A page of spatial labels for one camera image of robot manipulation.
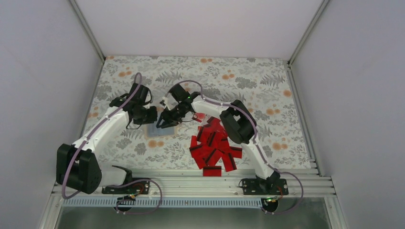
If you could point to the red card left pile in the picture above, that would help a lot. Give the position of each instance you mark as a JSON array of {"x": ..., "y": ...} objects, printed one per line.
[{"x": 197, "y": 155}]

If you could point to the red card pile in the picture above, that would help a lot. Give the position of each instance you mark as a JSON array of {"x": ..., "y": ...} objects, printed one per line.
[
  {"x": 197, "y": 155},
  {"x": 211, "y": 136}
]

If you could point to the red card lower right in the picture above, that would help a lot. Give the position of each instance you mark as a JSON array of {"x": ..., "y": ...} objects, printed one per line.
[{"x": 229, "y": 154}]

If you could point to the red card on rail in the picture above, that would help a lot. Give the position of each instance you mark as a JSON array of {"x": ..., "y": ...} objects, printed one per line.
[{"x": 212, "y": 171}]

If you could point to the beige card holder wallet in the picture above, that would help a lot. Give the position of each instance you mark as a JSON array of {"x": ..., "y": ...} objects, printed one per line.
[{"x": 151, "y": 131}]

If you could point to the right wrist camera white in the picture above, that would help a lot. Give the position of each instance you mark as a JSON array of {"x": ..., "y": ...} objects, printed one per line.
[{"x": 164, "y": 101}]

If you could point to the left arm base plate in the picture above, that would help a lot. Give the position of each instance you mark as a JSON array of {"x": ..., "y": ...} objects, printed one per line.
[{"x": 134, "y": 186}]

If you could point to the red card centre pile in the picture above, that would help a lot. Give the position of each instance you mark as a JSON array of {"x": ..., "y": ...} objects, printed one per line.
[{"x": 211, "y": 136}]

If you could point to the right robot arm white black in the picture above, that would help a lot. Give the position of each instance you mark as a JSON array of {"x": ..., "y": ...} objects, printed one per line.
[{"x": 237, "y": 121}]

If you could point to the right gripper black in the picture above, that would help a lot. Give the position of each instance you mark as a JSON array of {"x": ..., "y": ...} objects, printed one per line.
[{"x": 168, "y": 117}]

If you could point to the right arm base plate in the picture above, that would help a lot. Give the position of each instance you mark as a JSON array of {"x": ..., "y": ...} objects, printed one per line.
[{"x": 256, "y": 187}]

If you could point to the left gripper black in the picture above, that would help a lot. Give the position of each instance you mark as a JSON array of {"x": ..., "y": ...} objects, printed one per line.
[{"x": 152, "y": 117}]

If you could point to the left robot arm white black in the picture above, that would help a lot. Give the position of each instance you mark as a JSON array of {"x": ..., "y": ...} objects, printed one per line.
[{"x": 78, "y": 166}]

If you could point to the floral patterned table mat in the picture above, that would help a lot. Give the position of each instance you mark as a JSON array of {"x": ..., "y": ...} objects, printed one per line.
[{"x": 215, "y": 87}]

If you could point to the aluminium rail frame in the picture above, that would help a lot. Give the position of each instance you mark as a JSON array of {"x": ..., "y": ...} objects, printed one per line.
[{"x": 192, "y": 183}]

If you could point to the clear card red dot left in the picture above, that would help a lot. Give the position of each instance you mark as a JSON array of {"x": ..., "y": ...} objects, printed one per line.
[{"x": 199, "y": 117}]

